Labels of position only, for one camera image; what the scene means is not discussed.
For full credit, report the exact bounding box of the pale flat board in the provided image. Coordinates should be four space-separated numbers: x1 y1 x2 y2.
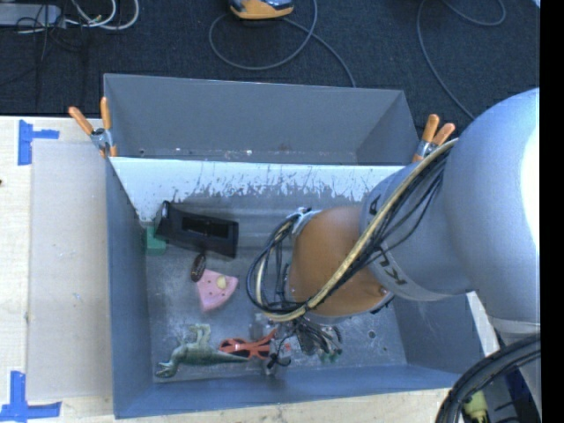
25 140 114 403

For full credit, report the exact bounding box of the pink toy cheese wedge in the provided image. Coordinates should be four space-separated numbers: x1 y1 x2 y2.
195 268 240 314

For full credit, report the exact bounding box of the green toy dinosaur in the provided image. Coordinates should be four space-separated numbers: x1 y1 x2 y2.
154 323 250 380

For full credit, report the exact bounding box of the black plastic box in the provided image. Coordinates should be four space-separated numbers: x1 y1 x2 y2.
153 200 241 260

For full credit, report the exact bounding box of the green block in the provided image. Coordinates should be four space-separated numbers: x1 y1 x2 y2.
141 226 168 256

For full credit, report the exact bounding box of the grey metal bin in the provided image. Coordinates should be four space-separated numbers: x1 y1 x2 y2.
101 72 486 420

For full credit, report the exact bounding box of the brown oval object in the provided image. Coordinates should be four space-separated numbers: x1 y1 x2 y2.
189 253 208 283

